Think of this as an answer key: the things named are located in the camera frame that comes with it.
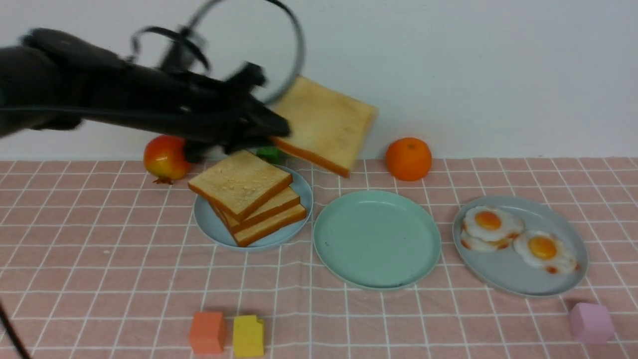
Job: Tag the grey egg plate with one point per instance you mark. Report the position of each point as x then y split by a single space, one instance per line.
505 269

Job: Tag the light blue bread plate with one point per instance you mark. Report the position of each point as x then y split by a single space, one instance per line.
211 225

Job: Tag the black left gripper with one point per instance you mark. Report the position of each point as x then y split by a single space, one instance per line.
203 111

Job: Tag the green middle plate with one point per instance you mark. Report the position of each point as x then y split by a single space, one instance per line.
377 240

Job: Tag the red yellow pomegranate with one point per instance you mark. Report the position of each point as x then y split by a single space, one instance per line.
164 159

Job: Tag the orange fruit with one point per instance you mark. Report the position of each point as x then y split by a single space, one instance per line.
408 159

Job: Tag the orange foam cube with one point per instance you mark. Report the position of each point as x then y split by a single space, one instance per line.
207 334

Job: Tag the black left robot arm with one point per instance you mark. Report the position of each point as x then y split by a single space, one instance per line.
54 81

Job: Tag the green foam cube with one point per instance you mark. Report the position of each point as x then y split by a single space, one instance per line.
270 154

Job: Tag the pink foam cube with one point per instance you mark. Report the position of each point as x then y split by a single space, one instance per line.
591 323

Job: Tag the yellow foam block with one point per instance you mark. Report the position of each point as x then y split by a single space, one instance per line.
248 337

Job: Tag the toast slice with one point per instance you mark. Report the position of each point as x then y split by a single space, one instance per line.
327 128
240 184
257 227
284 200

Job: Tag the pink checkered tablecloth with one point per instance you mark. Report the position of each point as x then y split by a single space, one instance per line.
98 262

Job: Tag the fried egg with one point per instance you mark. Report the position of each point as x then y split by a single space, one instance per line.
491 224
545 251
479 245

